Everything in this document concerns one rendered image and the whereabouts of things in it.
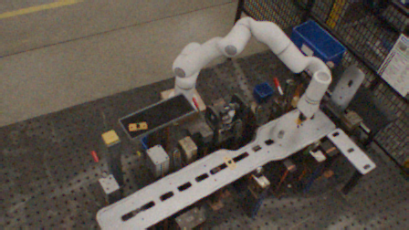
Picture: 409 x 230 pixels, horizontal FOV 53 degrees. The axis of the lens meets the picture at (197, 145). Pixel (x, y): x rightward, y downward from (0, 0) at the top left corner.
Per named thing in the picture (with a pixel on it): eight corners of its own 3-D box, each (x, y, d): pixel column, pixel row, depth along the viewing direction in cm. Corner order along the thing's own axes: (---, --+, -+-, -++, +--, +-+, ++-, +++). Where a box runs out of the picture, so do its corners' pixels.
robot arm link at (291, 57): (283, 36, 203) (322, 79, 212) (272, 57, 194) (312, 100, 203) (297, 28, 196) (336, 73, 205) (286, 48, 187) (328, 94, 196)
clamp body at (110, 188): (111, 228, 218) (104, 197, 188) (101, 211, 223) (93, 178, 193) (127, 219, 222) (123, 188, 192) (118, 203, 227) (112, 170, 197)
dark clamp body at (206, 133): (196, 179, 239) (203, 141, 208) (184, 162, 245) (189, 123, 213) (212, 171, 243) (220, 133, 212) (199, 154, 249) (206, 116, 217)
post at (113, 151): (114, 191, 230) (107, 148, 194) (108, 181, 233) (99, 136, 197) (126, 185, 233) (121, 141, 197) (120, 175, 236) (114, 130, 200)
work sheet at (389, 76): (403, 99, 228) (435, 58, 202) (374, 73, 237) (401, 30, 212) (406, 98, 228) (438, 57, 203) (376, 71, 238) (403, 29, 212)
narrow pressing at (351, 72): (340, 117, 235) (365, 76, 207) (326, 103, 240) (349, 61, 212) (340, 117, 236) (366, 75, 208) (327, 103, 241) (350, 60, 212)
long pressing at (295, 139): (114, 253, 182) (114, 251, 181) (92, 212, 192) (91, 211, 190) (338, 129, 232) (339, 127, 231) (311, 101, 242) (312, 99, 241)
